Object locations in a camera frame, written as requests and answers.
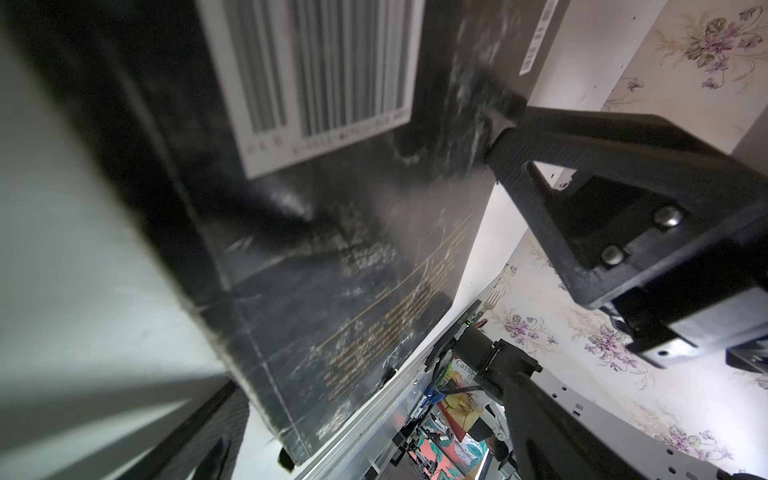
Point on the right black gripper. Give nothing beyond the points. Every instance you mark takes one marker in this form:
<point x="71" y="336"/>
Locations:
<point x="633" y="203"/>

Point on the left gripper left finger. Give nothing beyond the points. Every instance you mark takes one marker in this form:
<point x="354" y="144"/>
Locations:
<point x="205" y="446"/>

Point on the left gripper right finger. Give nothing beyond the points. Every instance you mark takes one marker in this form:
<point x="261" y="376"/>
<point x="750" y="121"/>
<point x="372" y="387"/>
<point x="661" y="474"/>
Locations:
<point x="549" y="443"/>

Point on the black paperback book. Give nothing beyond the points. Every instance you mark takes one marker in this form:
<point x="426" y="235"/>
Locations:
<point x="310" y="172"/>

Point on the aluminium mounting rail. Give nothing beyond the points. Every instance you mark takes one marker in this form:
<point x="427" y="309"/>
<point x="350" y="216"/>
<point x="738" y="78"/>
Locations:
<point x="664" y="463"/>

